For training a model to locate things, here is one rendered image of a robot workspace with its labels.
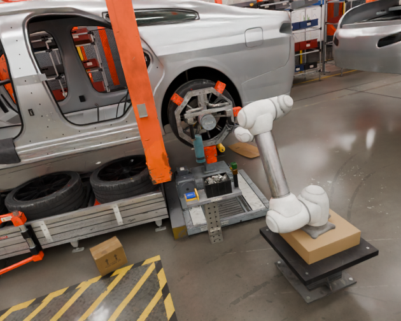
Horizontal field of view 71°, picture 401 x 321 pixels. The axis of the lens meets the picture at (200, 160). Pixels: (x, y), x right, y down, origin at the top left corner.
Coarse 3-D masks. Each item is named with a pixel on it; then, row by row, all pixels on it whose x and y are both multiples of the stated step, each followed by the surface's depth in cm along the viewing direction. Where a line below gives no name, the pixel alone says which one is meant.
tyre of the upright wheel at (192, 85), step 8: (200, 80) 262; (208, 80) 267; (184, 88) 255; (192, 88) 255; (200, 88) 257; (184, 96) 257; (168, 104) 276; (176, 104) 258; (232, 104) 269; (168, 112) 271; (176, 128) 267; (176, 136) 271; (216, 144) 282
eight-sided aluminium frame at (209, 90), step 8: (208, 88) 254; (224, 96) 256; (184, 104) 251; (176, 112) 252; (232, 112) 263; (176, 120) 255; (232, 120) 266; (224, 128) 273; (184, 136) 262; (224, 136) 271; (192, 144) 267; (208, 144) 271
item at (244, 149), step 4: (236, 144) 410; (240, 144) 409; (244, 144) 409; (248, 144) 408; (232, 148) 400; (236, 148) 400; (240, 148) 397; (244, 148) 395; (248, 148) 393; (252, 148) 391; (256, 148) 389; (236, 152) 387; (240, 152) 385; (244, 152) 383; (248, 152) 381; (252, 152) 379; (256, 152) 378; (244, 156) 372; (248, 156) 369; (252, 156) 367; (256, 156) 366
